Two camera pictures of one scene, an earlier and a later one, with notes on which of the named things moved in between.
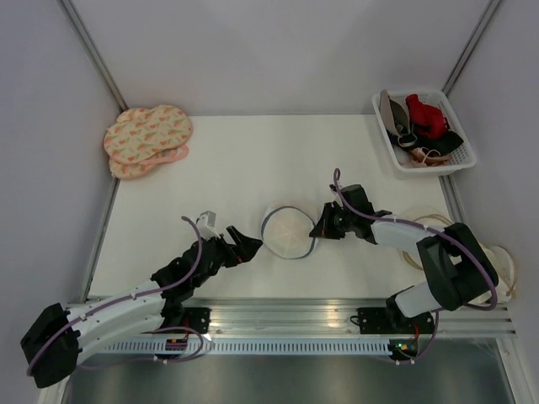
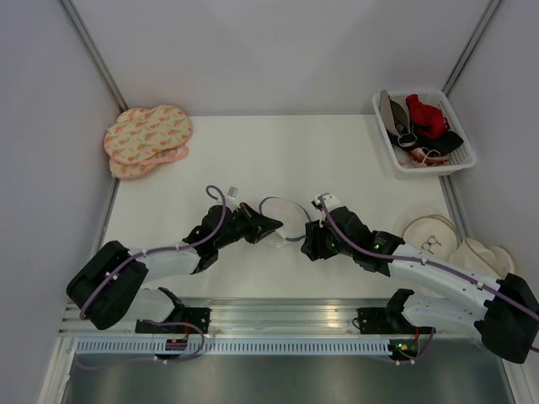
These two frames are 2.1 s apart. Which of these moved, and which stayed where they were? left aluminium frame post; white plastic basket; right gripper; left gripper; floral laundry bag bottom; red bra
Moved: right gripper; left gripper
Stayed: floral laundry bag bottom; white plastic basket; left aluminium frame post; red bra
